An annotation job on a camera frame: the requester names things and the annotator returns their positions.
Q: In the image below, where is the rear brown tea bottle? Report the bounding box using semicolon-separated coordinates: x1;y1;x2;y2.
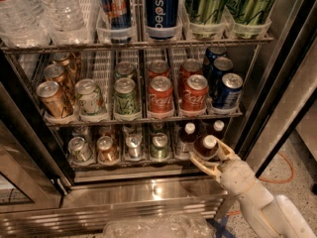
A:
207;120;225;139

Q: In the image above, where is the brown tea bottle left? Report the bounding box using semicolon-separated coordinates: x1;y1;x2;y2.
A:
176;122;198;160

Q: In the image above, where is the red coke can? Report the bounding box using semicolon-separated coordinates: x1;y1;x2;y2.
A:
179;59;202;85
148;59;170;78
181;74;208;111
149;76;173;113

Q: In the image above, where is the gold can front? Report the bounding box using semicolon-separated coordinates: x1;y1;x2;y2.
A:
36;81;73;119

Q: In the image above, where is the gold can middle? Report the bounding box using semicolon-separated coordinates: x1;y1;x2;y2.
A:
44;63;75;105

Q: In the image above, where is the clear plastic bag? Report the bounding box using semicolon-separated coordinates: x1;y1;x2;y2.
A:
103;214;215;238

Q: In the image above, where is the green tall can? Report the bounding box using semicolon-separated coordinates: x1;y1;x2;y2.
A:
185;0;226;39
227;0;275;40

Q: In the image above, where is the gold can rear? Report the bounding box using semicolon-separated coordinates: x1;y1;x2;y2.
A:
52;53;80;83

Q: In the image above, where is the white green can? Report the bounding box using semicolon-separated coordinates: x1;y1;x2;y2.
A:
75;78;106;116
68;137;92;163

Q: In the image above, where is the green can rear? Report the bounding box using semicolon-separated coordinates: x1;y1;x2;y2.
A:
115;61;136;80

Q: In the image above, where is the red bull can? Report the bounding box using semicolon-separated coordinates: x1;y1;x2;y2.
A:
99;0;132;44

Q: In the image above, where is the blue pepsi can top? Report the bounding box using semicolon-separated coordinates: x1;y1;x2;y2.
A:
145;0;178;40

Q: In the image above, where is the red coke can front left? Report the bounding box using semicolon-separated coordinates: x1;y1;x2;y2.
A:
149;76;173;113

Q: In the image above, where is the blue pepsi can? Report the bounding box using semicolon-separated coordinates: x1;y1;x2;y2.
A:
212;72;243;109
145;0;178;40
202;47;227;77
207;57;234;97

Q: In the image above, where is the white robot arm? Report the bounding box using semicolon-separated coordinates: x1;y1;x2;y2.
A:
190;141;316;238

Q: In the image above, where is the red coke can rear left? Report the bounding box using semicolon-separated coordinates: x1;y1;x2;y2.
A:
148;59;170;78

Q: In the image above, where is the red coke can front right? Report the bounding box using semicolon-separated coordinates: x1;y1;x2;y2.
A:
181;74;208;111

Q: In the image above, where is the gold can bottom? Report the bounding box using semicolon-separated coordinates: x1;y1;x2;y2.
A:
96;136;119;164

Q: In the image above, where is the red coke can rear right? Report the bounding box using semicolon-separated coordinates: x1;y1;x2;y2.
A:
179;59;202;85

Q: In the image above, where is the white green can bottom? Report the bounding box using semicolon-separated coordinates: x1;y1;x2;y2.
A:
68;137;92;163

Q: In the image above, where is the blue pepsi can middle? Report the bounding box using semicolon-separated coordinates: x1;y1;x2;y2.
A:
207;57;234;97

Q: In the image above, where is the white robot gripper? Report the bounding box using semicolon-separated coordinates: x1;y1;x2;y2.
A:
190;140;279;236

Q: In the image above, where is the left glass fridge door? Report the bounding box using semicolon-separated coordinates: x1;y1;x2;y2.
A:
0;122;61;213

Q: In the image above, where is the clear water bottle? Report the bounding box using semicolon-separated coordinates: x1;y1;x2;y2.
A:
0;0;49;48
41;0;98;46

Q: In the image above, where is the silver can bottom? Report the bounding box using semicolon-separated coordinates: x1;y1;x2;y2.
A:
126;134;142;159

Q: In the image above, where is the stainless fridge door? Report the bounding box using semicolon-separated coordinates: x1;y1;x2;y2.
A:
233;0;317;175

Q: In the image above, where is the gold can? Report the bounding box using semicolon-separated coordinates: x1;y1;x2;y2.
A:
96;136;119;164
44;63;75;105
36;81;73;119
52;53;80;83

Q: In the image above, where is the clear water bottle left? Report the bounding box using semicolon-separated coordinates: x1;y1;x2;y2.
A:
0;0;49;48

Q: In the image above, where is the clear water bottle right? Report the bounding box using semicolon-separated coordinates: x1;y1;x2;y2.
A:
41;0;98;46

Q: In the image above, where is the green tall can right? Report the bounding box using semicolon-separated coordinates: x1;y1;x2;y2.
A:
227;0;275;40

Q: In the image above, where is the green can front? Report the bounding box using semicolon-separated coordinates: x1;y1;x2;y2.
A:
115;77;140;115

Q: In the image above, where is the green tall can left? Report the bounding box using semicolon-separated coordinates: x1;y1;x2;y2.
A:
185;0;226;39

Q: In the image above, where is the blue floor tape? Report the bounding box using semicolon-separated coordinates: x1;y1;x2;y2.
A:
207;216;236;238

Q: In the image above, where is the brown tea bottle white cap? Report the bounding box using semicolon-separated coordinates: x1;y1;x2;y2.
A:
194;135;219;160

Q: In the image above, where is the blue pepsi can rear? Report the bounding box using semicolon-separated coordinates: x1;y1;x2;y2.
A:
202;47;227;77

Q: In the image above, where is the blue pepsi can front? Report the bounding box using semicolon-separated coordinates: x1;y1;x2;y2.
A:
212;72;243;109

